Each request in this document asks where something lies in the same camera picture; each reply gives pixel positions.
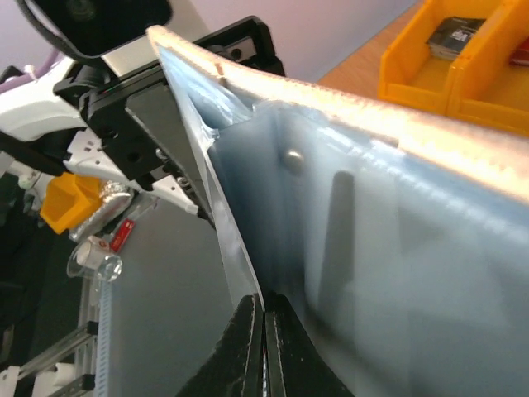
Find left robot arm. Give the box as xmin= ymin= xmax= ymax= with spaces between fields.
xmin=1 ymin=57 xmax=209 ymax=232

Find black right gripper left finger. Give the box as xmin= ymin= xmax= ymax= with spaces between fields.
xmin=177 ymin=295 xmax=264 ymax=396

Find yellow bin with red cards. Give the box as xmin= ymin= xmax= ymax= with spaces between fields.
xmin=447 ymin=1 xmax=528 ymax=137

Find yellow bin with black cards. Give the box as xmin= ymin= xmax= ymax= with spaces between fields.
xmin=378 ymin=0 xmax=517 ymax=117

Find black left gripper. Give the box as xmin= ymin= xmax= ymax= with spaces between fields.
xmin=54 ymin=16 xmax=284 ymax=226

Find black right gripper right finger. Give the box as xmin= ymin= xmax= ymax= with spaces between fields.
xmin=264 ymin=294 xmax=352 ymax=397

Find beige card holder wallet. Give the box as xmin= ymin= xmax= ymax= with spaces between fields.
xmin=147 ymin=26 xmax=528 ymax=396

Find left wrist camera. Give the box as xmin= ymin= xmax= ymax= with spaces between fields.
xmin=14 ymin=0 xmax=216 ymax=79

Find grey slotted cable duct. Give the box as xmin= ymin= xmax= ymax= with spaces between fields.
xmin=93 ymin=282 xmax=112 ymax=397

